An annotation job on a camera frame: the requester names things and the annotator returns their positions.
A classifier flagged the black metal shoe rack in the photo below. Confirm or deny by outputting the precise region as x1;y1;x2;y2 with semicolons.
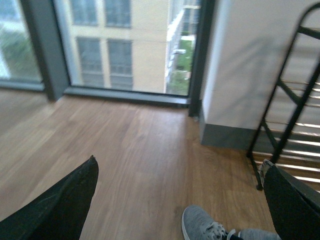
246;2;320;191

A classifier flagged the grey window frame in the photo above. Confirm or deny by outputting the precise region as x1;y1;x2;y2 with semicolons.
0;0;218;117

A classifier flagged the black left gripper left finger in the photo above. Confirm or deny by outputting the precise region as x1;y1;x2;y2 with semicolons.
0;156;99;240

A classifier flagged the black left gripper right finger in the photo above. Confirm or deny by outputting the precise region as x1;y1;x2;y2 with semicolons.
259;159;320;240

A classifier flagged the grey knit sneaker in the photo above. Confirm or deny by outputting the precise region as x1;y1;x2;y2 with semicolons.
181;205;280;240

